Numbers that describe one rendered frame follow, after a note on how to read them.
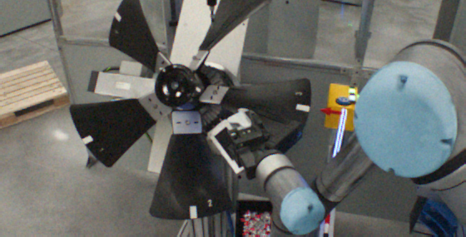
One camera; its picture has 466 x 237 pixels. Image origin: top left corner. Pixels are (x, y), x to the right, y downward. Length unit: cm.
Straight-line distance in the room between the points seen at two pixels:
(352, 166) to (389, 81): 30
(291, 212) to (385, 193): 150
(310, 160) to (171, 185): 114
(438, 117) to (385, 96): 6
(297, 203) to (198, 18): 85
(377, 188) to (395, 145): 164
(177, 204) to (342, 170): 45
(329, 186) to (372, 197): 138
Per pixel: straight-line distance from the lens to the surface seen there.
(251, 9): 93
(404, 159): 39
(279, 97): 89
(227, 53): 118
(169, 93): 90
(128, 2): 108
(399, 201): 211
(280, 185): 62
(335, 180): 68
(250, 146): 73
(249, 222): 101
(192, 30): 125
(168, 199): 91
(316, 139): 181
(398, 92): 36
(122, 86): 117
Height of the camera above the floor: 164
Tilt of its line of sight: 31 degrees down
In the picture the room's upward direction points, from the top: straight up
